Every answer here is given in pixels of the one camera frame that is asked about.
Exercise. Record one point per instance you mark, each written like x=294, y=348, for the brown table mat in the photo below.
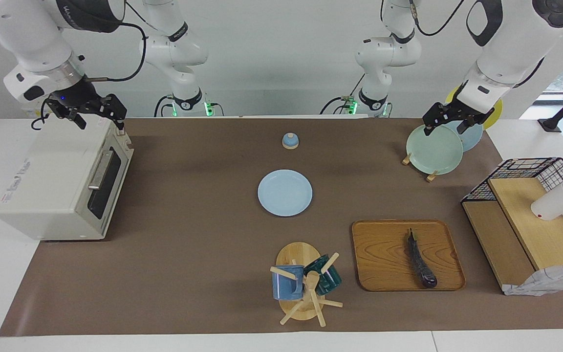
x=203, y=220

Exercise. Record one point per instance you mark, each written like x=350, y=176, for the light blue racked plate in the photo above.
x=472, y=139

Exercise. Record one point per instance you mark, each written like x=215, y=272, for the pale green plate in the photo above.
x=433, y=151

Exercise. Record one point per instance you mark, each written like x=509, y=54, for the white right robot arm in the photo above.
x=27, y=34

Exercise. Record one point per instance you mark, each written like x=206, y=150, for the yellow plate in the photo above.
x=495, y=110

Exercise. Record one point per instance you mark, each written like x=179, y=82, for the dark green ceramic mug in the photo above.
x=330, y=281

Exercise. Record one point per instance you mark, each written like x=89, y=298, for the small blue bell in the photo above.
x=290, y=142

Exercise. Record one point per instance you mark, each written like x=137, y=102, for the wooden plate rack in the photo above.
x=431, y=177

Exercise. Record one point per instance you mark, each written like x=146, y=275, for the white cup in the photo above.
x=552, y=205

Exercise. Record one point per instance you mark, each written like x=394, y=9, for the wooden step shelf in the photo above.
x=540, y=234

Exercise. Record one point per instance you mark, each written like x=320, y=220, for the blue ceramic mug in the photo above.
x=286, y=286

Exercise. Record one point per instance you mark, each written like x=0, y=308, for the wooden mug tree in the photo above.
x=298, y=254

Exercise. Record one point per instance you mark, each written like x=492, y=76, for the cream toaster oven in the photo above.
x=52, y=186

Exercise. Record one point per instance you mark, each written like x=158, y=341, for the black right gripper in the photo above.
x=83, y=100

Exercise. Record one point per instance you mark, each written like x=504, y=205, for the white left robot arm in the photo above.
x=511, y=44

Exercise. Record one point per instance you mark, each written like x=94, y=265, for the wooden serving tray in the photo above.
x=384, y=254

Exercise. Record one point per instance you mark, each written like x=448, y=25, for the dark purple eggplant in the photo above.
x=421, y=266

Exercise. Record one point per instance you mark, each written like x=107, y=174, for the glass oven door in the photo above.
x=108, y=181

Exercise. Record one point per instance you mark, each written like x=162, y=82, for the white patterned cloth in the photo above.
x=545, y=281

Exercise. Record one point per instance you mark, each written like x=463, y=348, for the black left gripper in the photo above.
x=462, y=115

